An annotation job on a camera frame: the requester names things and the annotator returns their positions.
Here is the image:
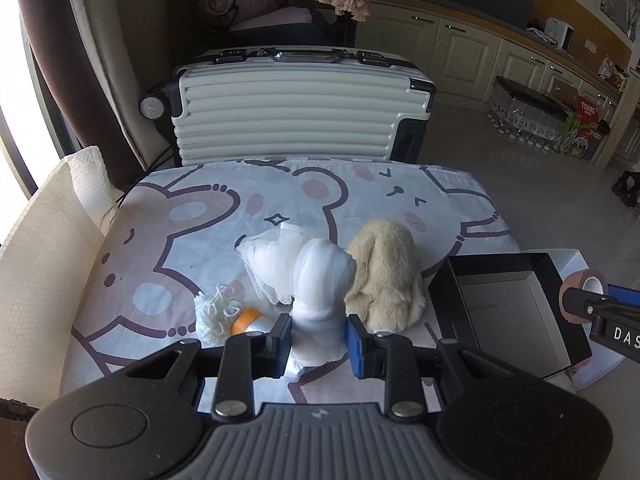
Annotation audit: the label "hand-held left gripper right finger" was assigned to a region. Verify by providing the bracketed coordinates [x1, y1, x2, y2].
[347, 313, 521, 422]

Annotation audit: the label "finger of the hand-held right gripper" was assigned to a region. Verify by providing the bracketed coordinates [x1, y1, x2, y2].
[567, 284, 640, 322]

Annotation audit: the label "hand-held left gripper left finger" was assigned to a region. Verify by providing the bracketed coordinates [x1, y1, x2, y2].
[120, 313, 294, 422]

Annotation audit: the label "pink tape roll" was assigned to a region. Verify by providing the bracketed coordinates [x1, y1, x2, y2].
[559, 269, 609, 325]

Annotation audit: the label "white mesh cloth bundle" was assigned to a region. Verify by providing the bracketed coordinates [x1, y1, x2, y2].
[235, 223, 358, 368]

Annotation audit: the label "black cardboard box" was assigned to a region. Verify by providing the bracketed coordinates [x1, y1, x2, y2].
[429, 252, 594, 381]

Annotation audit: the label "white yarn pompom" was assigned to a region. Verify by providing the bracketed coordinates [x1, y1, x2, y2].
[193, 283, 244, 347]

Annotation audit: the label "beige plush toy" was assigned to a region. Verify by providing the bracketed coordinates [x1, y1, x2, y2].
[344, 219, 428, 333]

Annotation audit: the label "printed cartoon blanket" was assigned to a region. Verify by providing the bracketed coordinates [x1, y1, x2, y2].
[59, 156, 576, 407]

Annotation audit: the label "red and green carton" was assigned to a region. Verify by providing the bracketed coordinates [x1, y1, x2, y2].
[556, 95, 604, 159]

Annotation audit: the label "pack of water bottles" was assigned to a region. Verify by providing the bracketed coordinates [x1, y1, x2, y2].
[487, 75, 572, 154]

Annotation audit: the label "white ribbed suitcase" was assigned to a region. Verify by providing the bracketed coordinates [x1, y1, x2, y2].
[139, 47, 437, 167]

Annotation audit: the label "white paper towel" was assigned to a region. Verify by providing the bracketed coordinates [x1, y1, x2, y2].
[64, 145, 117, 233]

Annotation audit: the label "white toaster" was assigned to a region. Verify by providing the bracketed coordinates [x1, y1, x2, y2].
[543, 17, 577, 52]

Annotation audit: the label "cream kitchen cabinets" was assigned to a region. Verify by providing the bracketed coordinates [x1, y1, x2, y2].
[354, 0, 640, 166]

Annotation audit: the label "cream padded panel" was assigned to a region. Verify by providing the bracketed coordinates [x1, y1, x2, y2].
[64, 0, 173, 171]

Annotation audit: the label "brown curtain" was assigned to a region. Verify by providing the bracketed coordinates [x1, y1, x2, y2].
[14, 0, 127, 192]

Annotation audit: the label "black cable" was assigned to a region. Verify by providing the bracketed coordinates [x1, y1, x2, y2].
[114, 143, 177, 211]

